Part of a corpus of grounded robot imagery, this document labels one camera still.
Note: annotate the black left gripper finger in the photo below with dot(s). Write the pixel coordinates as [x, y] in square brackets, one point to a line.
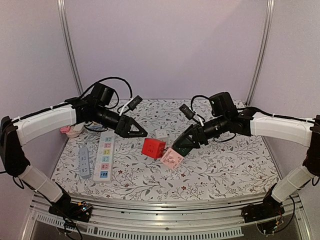
[134, 127]
[134, 135]

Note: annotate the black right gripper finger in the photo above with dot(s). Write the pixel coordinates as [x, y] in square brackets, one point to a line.
[193, 145]
[186, 136]

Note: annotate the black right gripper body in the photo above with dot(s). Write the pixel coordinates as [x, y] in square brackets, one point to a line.
[198, 135]

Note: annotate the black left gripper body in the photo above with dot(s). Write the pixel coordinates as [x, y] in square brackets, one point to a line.
[118, 130]

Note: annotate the dark green cube socket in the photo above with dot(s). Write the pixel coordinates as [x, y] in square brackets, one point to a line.
[183, 151]

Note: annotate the pink cube socket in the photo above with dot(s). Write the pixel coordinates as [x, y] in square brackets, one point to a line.
[171, 158]

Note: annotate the red cube socket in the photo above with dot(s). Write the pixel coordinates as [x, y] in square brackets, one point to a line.
[153, 148]

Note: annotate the white cube socket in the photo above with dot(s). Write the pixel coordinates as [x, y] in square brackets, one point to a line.
[161, 134]

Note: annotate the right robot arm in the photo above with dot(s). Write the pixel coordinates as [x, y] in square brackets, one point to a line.
[252, 121]

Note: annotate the pink round socket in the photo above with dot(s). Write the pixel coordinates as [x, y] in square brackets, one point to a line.
[72, 131]

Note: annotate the white colourful power strip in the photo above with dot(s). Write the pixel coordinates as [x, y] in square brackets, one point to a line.
[103, 167]

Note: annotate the floral table mat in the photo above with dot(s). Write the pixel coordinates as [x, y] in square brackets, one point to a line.
[232, 165]

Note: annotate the grey-blue power strip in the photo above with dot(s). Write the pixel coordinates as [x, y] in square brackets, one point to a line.
[84, 163]

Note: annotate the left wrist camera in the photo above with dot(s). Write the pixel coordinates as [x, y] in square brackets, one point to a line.
[130, 105]

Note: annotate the left aluminium frame post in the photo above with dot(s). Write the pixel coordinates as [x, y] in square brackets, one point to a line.
[61, 6]

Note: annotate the aluminium frame post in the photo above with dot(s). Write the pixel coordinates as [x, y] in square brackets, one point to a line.
[61, 6]
[270, 5]

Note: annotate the right aluminium frame post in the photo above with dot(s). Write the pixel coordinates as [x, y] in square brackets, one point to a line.
[270, 5]

